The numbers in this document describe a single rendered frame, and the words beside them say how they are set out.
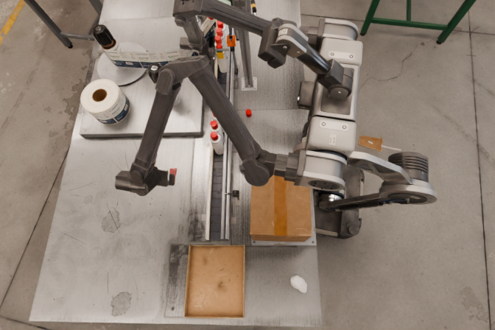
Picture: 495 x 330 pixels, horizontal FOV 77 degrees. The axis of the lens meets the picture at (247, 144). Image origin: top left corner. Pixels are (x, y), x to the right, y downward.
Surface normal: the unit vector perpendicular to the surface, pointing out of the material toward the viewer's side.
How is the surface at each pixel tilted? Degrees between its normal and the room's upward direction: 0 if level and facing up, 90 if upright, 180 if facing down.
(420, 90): 0
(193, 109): 0
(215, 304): 0
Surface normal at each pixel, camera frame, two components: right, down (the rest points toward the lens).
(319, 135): -0.07, -0.37
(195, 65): -0.19, 0.47
